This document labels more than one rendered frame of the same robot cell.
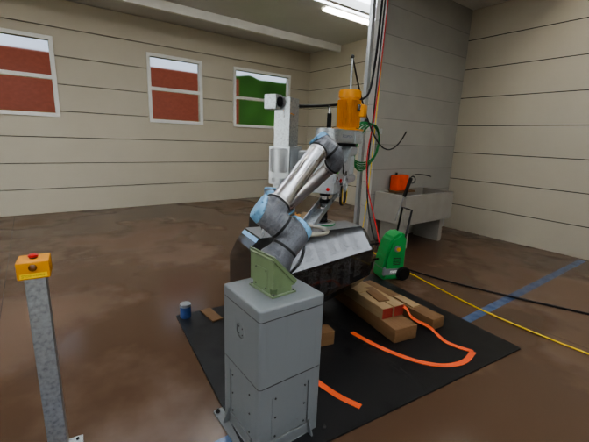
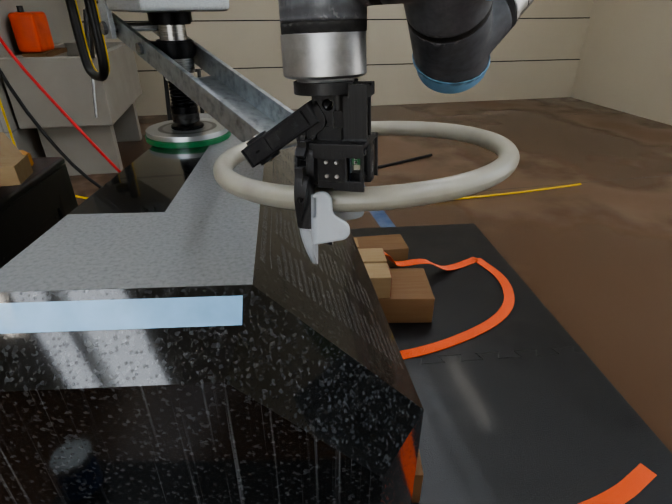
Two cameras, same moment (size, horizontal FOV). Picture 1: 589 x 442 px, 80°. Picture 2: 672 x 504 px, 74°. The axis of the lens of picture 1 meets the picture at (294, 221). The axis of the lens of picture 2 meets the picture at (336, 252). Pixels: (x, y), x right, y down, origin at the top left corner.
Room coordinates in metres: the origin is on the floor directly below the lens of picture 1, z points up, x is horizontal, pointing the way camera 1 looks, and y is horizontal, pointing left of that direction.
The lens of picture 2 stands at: (2.37, 0.66, 1.19)
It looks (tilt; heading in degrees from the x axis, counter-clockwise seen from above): 29 degrees down; 295
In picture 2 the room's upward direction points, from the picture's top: straight up
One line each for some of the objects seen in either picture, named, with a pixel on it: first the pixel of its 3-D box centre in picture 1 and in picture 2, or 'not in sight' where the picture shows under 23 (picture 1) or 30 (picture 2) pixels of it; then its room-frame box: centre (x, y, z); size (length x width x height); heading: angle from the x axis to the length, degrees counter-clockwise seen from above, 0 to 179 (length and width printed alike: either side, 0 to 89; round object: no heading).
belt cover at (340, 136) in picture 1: (338, 138); not in sight; (3.56, -0.41, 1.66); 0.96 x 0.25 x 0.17; 158
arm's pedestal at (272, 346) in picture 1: (271, 358); not in sight; (1.77, 0.10, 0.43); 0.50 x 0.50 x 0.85; 37
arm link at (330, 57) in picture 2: not in sight; (325, 58); (2.60, 0.19, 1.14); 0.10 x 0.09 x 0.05; 97
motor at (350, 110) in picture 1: (350, 110); not in sight; (3.84, -0.54, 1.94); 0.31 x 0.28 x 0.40; 68
